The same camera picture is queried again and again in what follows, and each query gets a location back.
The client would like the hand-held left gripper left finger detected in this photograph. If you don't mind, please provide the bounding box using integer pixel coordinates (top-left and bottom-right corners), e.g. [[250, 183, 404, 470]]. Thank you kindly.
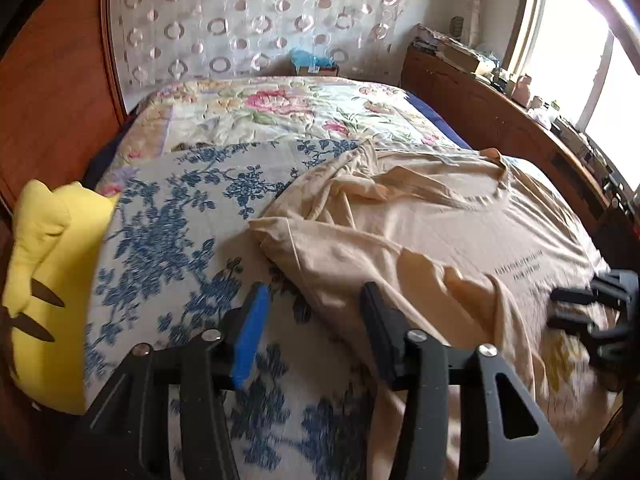
[[60, 282, 273, 480]]

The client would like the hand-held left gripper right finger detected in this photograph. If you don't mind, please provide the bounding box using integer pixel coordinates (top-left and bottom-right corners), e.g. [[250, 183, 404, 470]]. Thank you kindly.
[[361, 281, 581, 480]]

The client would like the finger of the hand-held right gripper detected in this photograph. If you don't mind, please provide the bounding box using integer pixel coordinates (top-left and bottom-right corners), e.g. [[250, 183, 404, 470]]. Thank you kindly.
[[551, 287, 601, 307], [547, 312, 608, 342]]

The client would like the beige t-shirt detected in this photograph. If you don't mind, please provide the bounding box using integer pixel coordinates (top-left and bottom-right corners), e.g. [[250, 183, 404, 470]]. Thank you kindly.
[[248, 140, 623, 480]]

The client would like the blue floral white blanket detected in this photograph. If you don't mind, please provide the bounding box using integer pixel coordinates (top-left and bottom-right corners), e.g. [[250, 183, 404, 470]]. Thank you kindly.
[[82, 139, 416, 480]]

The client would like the pink figurine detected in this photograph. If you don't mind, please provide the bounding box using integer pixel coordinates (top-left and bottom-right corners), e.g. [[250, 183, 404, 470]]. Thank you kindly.
[[512, 74, 534, 106]]

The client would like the navy blue blanket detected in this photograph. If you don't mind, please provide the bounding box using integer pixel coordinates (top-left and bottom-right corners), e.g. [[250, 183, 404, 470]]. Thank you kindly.
[[406, 90, 473, 151]]

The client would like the yellow plush toy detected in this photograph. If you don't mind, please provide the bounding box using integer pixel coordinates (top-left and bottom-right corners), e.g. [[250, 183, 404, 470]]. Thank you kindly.
[[1, 180, 121, 416]]

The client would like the colourful floral quilt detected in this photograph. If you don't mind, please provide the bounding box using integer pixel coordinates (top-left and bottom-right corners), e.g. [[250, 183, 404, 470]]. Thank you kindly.
[[97, 76, 473, 196]]

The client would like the window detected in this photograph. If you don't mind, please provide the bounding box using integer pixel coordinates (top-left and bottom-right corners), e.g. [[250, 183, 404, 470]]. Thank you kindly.
[[505, 0, 640, 151]]

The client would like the stack of books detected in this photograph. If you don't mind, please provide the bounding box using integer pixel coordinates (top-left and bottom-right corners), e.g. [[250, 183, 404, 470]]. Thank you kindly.
[[412, 24, 501, 78]]

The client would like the small box with blue cloth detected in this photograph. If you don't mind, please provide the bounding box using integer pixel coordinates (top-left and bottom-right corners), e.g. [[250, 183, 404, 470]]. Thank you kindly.
[[290, 50, 341, 78]]

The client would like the white curtain with circles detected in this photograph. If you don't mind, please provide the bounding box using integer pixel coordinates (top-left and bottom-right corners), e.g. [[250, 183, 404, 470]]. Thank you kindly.
[[102, 0, 481, 111]]

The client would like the wooden headboard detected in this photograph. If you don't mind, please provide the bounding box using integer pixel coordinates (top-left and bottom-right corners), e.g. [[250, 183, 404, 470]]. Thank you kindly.
[[0, 0, 131, 221]]

